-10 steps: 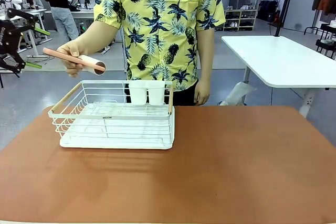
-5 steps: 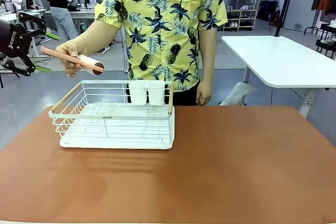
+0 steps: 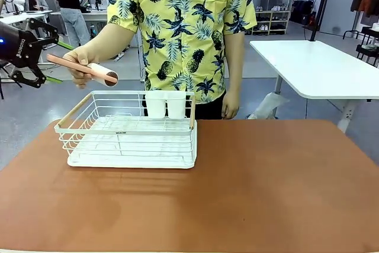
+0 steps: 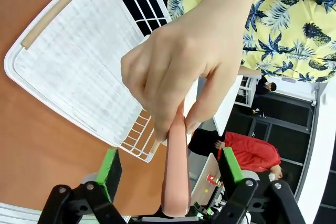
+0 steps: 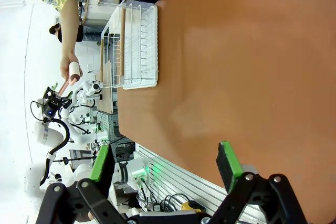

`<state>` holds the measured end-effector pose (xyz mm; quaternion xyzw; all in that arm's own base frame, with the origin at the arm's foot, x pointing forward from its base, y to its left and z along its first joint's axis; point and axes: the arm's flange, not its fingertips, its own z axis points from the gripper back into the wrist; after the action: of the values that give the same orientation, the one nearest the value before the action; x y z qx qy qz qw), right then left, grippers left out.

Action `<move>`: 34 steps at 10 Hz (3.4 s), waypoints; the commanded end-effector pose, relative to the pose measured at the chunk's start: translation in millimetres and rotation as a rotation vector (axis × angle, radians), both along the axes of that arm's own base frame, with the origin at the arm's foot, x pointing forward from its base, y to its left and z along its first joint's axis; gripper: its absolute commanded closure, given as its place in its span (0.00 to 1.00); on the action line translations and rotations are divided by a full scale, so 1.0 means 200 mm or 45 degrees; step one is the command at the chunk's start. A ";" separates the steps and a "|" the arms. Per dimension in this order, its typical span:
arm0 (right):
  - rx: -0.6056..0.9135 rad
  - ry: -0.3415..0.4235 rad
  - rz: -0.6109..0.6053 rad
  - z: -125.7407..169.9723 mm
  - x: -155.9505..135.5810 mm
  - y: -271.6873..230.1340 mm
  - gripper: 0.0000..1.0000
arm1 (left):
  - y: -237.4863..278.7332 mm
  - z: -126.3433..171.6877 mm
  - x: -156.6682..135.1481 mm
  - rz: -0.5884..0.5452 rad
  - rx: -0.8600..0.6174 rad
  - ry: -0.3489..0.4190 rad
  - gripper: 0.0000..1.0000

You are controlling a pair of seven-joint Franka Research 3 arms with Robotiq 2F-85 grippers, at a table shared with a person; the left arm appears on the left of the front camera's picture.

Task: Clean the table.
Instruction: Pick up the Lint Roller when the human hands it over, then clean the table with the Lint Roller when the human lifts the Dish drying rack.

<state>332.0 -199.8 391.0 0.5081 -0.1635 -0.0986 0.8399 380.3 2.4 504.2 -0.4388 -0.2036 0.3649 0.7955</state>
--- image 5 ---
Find wooden background table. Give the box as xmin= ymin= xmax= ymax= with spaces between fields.
xmin=94 ymin=60 xmax=114 ymax=115

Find black corrugated cable hose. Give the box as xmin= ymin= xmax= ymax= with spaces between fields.
xmin=39 ymin=118 xmax=71 ymax=187

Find white plastic drain tray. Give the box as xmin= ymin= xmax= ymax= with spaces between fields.
xmin=122 ymin=3 xmax=160 ymax=90

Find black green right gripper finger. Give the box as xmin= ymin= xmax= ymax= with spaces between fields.
xmin=207 ymin=141 xmax=308 ymax=224
xmin=43 ymin=82 xmax=59 ymax=99
xmin=35 ymin=144 xmax=127 ymax=224
xmin=61 ymin=90 xmax=74 ymax=109

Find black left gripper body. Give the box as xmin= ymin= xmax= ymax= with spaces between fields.
xmin=43 ymin=91 xmax=69 ymax=119

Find background person in dark clothes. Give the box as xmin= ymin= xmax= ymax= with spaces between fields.
xmin=49 ymin=23 xmax=85 ymax=44

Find white wire dish rack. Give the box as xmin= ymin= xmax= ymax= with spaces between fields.
xmin=99 ymin=0 xmax=159 ymax=90

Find lint roller with pink handle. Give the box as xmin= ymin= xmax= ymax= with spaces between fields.
xmin=58 ymin=61 xmax=81 ymax=97

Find person's bare hand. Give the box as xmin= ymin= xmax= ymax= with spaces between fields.
xmin=59 ymin=51 xmax=83 ymax=81

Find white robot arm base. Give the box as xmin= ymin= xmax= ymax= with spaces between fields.
xmin=112 ymin=157 xmax=149 ymax=191

